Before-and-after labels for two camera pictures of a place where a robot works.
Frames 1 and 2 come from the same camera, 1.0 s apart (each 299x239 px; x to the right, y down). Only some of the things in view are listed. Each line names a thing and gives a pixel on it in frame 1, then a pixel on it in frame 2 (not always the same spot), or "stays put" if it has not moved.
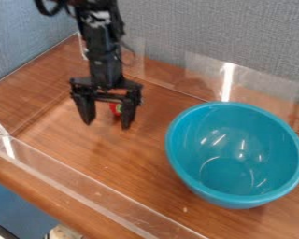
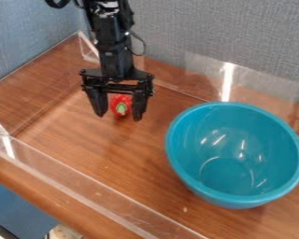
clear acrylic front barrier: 47,199 stays put
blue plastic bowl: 237,153 stays put
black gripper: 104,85 → 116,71
